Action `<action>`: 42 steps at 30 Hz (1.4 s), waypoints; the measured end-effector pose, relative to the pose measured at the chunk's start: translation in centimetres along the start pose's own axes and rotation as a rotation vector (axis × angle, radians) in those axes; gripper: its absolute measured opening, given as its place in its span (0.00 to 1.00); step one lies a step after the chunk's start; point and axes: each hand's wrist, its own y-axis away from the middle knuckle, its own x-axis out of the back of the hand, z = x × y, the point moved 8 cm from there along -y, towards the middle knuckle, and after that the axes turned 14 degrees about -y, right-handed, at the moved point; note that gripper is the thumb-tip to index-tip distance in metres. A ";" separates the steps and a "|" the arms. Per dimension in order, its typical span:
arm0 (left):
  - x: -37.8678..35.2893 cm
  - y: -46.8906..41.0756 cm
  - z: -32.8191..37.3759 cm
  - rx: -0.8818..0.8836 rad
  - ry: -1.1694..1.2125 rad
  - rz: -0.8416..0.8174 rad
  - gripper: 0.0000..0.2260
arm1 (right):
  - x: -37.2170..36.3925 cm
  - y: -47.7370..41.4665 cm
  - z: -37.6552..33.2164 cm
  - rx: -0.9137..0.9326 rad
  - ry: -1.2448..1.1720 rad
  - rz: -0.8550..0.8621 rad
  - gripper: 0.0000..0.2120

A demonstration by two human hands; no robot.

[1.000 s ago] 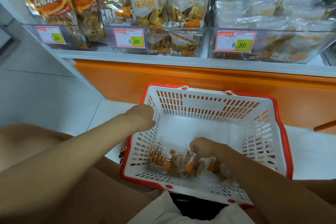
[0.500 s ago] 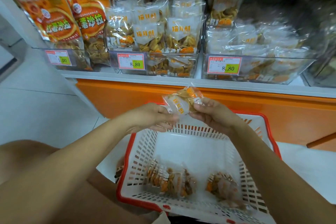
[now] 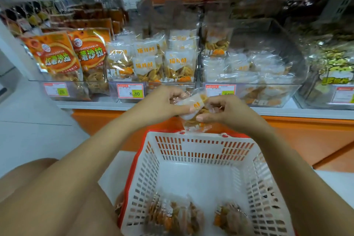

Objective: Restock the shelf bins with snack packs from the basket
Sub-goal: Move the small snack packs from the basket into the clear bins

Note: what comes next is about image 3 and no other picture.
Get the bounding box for person's left hand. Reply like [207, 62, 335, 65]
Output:
[130, 85, 194, 126]

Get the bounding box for person's right hand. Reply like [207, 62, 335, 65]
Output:
[196, 95, 266, 134]

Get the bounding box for row of clear snacks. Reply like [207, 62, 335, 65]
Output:
[202, 51, 294, 107]

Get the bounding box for white red-rimmed shopping basket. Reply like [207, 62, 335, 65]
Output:
[118, 129, 296, 236]

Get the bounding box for pile of small brown snacks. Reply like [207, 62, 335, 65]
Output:
[144, 197, 252, 236]

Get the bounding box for stack of orange packets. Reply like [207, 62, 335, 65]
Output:
[21, 9, 114, 96]

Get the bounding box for person's left forearm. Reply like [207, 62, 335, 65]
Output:
[0, 117, 150, 236]

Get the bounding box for person's right forearm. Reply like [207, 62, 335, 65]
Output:
[251, 122, 354, 236]

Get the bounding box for orange shelf base panel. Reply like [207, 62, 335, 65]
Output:
[72, 108, 354, 173]

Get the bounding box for yellow hamster snack packets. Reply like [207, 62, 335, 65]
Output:
[318, 45, 354, 87]

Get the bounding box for white yellow price tag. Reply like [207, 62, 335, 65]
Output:
[116, 83, 146, 100]
[331, 85, 354, 105]
[43, 81, 70, 98]
[205, 83, 237, 98]

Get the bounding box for white wire mesh panel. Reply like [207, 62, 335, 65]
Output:
[0, 3, 51, 35]

